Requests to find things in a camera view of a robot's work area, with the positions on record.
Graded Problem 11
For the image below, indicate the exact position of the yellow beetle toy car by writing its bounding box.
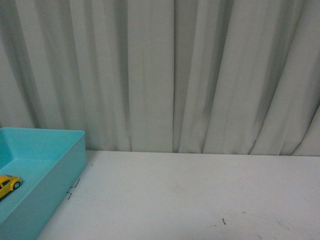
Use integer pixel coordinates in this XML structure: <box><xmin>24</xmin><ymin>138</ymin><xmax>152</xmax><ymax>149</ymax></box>
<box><xmin>0</xmin><ymin>175</ymin><xmax>23</xmax><ymax>199</ymax></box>

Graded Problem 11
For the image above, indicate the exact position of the white pleated curtain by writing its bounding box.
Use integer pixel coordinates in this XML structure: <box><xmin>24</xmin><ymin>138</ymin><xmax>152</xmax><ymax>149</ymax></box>
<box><xmin>0</xmin><ymin>0</ymin><xmax>320</xmax><ymax>156</ymax></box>

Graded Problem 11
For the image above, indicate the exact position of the turquoise plastic storage box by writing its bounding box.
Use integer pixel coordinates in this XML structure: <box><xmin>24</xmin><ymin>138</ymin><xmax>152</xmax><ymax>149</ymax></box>
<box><xmin>0</xmin><ymin>127</ymin><xmax>87</xmax><ymax>240</ymax></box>

